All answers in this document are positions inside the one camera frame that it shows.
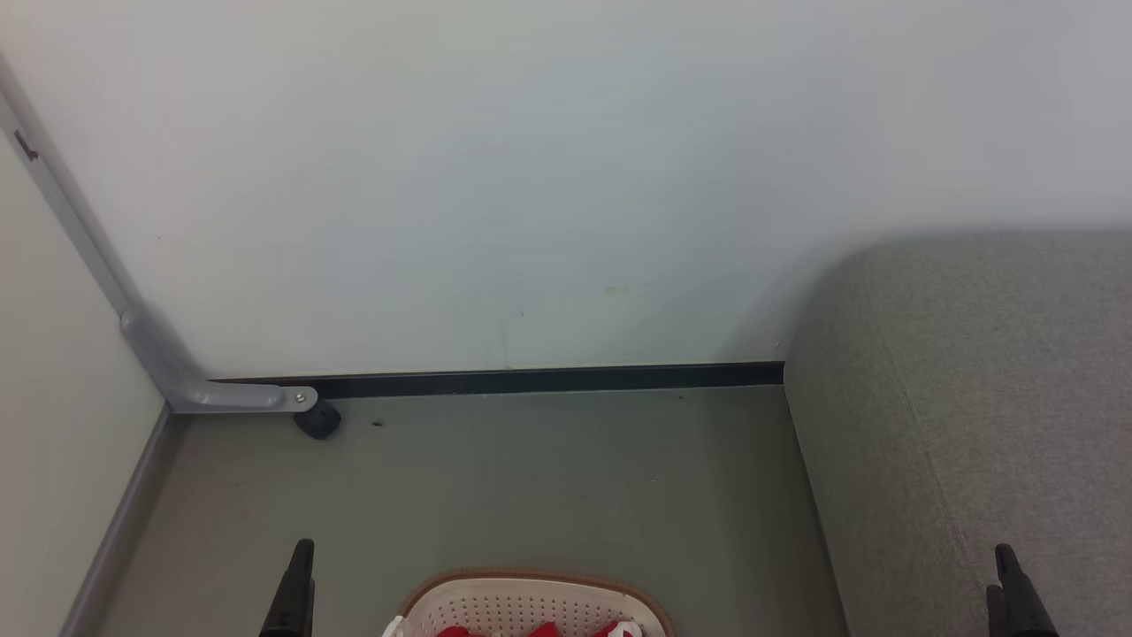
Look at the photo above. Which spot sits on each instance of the black caster wheel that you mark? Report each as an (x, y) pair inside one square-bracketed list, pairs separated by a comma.
[(318, 420)]

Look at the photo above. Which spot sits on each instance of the red garment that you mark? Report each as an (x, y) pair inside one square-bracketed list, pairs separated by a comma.
[(544, 631)]

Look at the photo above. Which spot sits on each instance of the grey fabric sofa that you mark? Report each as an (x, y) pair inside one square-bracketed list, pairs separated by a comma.
[(973, 398)]

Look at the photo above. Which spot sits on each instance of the cream perforated laundry basket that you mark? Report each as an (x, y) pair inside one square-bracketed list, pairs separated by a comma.
[(522, 606)]

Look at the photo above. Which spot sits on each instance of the grey skirting strip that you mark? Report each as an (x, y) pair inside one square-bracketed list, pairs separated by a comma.
[(115, 531)]

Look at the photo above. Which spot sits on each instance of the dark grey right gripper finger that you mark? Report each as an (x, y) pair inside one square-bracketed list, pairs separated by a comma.
[(1021, 597), (994, 615)]

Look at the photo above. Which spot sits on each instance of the grey metal stand leg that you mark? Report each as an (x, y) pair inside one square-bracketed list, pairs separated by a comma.
[(157, 352)]

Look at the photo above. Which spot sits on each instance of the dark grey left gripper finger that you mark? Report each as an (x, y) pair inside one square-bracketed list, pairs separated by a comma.
[(296, 593)]

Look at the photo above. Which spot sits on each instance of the black wall baseboard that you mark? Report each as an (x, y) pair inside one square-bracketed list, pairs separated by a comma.
[(531, 381)]

